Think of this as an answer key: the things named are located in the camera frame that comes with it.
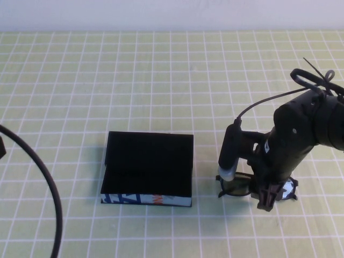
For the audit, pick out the black zip tie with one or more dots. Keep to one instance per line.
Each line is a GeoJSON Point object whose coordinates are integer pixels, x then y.
{"type": "Point", "coordinates": [313, 68]}

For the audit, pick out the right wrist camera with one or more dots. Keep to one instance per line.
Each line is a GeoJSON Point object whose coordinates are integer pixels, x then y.
{"type": "Point", "coordinates": [228, 150]}

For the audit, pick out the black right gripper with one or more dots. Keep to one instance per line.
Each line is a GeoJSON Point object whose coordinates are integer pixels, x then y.
{"type": "Point", "coordinates": [279, 158]}

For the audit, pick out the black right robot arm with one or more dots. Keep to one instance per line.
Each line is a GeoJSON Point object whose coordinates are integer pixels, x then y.
{"type": "Point", "coordinates": [322, 121]}

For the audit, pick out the black framed glasses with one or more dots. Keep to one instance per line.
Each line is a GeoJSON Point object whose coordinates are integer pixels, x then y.
{"type": "Point", "coordinates": [233, 187]}

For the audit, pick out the black printed glasses case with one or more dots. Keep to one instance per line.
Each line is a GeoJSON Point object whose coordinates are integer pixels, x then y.
{"type": "Point", "coordinates": [147, 161]}

